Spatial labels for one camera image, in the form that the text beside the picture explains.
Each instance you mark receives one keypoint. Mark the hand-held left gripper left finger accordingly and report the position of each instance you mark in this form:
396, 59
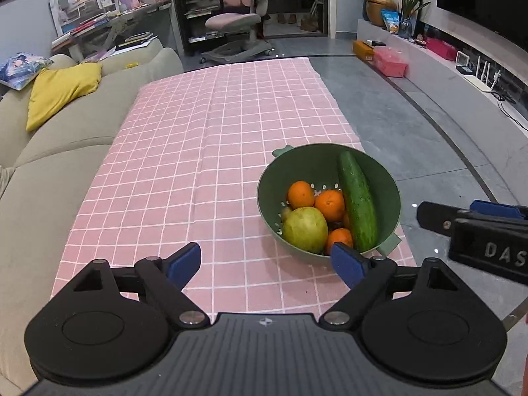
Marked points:
183, 264

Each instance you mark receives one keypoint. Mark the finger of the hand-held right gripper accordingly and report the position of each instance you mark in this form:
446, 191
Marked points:
478, 247
499, 209

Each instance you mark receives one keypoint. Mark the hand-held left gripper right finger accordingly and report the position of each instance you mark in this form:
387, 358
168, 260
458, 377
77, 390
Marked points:
348, 264

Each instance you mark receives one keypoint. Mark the green cucumber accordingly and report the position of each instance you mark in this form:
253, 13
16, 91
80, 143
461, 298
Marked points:
359, 202

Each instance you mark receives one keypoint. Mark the brown kiwi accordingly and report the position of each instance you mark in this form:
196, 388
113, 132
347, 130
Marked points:
285, 213

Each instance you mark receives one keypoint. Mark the orange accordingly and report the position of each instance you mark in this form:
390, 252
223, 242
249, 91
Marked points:
340, 239
330, 205
301, 194

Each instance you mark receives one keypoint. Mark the green colander bowl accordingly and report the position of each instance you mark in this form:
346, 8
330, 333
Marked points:
305, 165

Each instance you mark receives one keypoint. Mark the green guava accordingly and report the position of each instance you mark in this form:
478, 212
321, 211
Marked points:
305, 229

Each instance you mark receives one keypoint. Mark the pink checkered tablecloth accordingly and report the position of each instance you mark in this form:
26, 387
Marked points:
185, 152

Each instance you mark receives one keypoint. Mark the white router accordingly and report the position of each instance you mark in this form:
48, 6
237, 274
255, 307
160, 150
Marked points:
482, 80

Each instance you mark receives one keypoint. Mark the grey television cabinet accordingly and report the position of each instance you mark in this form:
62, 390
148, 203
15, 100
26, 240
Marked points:
445, 78

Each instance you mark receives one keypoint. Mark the beige sofa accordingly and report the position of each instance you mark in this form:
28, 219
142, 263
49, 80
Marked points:
62, 173

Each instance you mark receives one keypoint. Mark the small white clock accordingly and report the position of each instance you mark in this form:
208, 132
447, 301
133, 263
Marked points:
463, 58

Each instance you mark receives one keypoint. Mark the magenta box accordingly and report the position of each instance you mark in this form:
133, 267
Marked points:
440, 48

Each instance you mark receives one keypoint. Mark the pink box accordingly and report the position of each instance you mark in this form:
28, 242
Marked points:
390, 64

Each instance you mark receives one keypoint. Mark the flat black device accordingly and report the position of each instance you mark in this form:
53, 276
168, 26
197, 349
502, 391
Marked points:
376, 43

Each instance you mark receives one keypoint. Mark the orange box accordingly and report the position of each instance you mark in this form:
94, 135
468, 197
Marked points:
363, 50

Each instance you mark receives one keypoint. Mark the yellow pillow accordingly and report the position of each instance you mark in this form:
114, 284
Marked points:
57, 90

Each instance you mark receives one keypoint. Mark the blue snack bag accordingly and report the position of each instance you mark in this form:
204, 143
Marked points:
390, 20

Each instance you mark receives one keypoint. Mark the green potted plant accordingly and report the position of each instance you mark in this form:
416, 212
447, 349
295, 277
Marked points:
408, 8

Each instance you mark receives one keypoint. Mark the golden vase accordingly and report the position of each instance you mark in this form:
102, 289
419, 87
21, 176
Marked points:
380, 8

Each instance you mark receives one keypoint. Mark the pink office chair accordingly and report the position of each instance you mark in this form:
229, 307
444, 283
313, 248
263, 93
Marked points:
237, 20

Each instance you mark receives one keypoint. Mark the blue printed pillow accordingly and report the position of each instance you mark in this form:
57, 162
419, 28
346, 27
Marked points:
20, 68

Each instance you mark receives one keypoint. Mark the cluttered desk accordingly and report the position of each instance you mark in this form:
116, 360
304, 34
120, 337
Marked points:
107, 20

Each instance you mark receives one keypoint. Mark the black bookshelf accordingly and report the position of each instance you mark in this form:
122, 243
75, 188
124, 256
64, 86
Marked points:
198, 8

